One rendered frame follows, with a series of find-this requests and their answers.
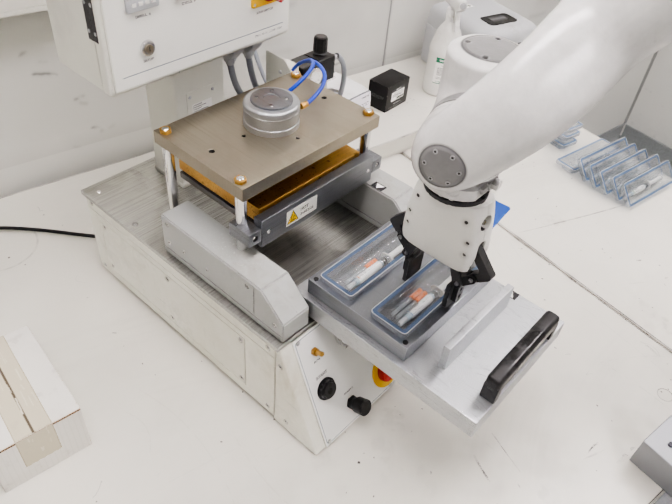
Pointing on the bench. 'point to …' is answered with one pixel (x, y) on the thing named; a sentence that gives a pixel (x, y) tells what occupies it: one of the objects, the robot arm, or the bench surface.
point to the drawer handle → (505, 370)
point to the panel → (317, 344)
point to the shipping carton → (34, 412)
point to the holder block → (360, 315)
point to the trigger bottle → (450, 29)
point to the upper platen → (271, 186)
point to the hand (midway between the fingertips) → (432, 279)
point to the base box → (211, 329)
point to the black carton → (388, 90)
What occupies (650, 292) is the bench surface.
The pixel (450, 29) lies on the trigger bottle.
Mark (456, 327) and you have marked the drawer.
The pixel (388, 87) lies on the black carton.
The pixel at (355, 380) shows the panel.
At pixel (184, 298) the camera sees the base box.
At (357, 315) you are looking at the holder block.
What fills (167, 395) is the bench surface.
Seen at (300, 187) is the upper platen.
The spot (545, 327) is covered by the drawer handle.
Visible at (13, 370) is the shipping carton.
